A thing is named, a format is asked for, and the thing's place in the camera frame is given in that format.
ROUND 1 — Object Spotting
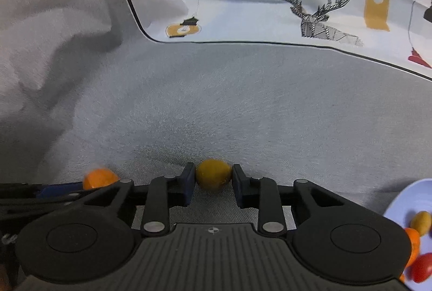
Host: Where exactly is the light blue plate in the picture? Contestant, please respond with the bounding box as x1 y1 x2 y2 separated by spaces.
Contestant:
384 178 432 291

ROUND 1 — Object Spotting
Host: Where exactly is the red apple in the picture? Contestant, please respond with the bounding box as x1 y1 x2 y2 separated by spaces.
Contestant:
410 253 432 283

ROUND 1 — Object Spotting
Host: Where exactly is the small orange mandarin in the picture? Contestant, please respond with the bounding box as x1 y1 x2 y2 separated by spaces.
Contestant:
83 168 120 191
403 228 421 269

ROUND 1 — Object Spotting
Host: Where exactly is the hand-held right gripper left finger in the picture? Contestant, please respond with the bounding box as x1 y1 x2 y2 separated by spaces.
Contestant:
79 162 197 233

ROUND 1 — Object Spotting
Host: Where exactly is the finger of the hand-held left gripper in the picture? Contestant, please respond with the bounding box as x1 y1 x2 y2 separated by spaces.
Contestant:
0 182 84 200
0 195 85 215

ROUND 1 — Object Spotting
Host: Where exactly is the yellow lemon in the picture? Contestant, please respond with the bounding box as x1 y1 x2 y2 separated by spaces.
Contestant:
410 211 432 237
196 159 233 192

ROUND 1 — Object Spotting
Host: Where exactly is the white printed cloth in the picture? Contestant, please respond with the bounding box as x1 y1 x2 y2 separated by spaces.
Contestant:
61 0 432 82

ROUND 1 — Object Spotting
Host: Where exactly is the grey cloth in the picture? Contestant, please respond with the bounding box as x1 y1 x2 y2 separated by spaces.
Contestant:
0 0 432 239

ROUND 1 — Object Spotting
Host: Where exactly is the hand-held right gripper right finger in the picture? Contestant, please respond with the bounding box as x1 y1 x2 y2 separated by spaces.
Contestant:
231 163 341 233

